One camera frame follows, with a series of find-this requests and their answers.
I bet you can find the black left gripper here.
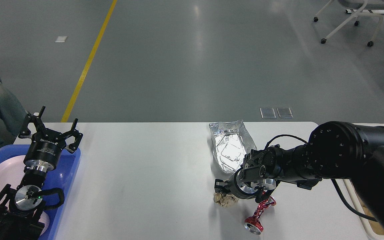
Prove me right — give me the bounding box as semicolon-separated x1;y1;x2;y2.
19;107;83;173

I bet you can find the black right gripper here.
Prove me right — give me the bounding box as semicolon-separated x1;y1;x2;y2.
214;170;276;204

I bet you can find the brown paper ball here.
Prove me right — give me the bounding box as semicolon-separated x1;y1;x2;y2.
213;193;239;208

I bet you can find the pink plate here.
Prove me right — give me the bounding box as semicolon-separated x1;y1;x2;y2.
0;155;54;240

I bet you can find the aluminium foil container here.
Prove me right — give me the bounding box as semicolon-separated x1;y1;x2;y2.
209;120;257;174

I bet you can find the brown paper bag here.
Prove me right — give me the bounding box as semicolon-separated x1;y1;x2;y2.
363;206;384;235

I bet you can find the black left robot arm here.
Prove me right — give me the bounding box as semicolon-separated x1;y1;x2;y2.
0;106;83;240

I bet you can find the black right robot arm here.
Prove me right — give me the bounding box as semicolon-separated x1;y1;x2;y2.
214;121;384;233

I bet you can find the crushed red can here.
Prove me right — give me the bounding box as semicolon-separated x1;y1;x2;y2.
243;196;276;235

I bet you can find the blue plastic tray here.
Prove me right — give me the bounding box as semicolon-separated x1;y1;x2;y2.
0;144;81;240

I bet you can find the left floor socket plate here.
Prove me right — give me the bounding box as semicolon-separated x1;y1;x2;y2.
260;107;276;119

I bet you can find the floor socket plate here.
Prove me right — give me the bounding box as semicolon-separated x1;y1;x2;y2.
260;107;276;119
276;107;294;119

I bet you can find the right floor socket plate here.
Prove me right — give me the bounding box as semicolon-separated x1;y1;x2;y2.
276;107;294;119

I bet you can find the white floor marker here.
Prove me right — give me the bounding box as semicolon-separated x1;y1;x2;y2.
54;36;68;43

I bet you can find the beige plastic bin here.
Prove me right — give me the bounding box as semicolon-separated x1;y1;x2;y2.
343;123;384;240

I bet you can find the white chair base bar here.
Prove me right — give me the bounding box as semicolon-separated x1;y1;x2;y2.
345;9;384;15

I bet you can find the white office chair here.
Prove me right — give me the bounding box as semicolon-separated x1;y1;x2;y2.
320;0;384;47

